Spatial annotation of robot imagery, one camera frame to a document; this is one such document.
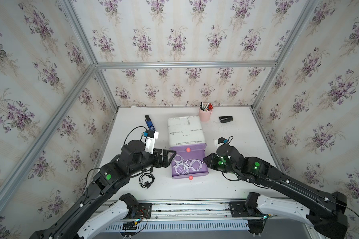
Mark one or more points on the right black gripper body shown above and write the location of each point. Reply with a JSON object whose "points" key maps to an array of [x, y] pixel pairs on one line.
{"points": [[232, 170]]}

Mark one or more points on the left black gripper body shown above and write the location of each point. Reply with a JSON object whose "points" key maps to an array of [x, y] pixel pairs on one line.
{"points": [[147, 160]]}

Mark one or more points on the white earphones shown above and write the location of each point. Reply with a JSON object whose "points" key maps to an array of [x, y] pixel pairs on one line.
{"points": [[196, 165], [180, 166]]}

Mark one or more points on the purple top drawer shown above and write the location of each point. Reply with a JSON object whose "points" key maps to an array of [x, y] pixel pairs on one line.
{"points": [[189, 147]]}

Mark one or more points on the purple drawer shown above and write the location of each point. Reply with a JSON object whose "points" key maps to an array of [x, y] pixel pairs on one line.
{"points": [[187, 156], [189, 147]]}

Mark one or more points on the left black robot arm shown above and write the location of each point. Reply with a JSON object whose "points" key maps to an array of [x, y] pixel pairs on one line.
{"points": [[107, 182]]}

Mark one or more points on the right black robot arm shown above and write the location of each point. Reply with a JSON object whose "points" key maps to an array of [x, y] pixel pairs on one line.
{"points": [[324, 211]]}

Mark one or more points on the black earphones lower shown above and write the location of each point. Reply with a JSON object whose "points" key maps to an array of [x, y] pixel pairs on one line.
{"points": [[146, 180]]}

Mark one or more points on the white drawer cabinet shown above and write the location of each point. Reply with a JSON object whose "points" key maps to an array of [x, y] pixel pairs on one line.
{"points": [[185, 131]]}

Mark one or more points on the black stapler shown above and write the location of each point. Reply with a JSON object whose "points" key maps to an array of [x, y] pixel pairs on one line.
{"points": [[225, 119]]}

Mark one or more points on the pink pen holder cup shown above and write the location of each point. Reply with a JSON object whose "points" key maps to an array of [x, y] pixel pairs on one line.
{"points": [[205, 110]]}

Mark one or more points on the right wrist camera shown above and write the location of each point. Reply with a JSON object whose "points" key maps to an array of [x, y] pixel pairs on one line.
{"points": [[220, 141]]}

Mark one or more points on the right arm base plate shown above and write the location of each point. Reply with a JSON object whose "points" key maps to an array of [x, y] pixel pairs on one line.
{"points": [[238, 209]]}

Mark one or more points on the aluminium mounting rail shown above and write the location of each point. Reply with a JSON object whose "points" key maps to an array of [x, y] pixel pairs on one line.
{"points": [[202, 210]]}

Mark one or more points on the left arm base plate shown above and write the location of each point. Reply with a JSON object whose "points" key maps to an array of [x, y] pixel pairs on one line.
{"points": [[143, 210]]}

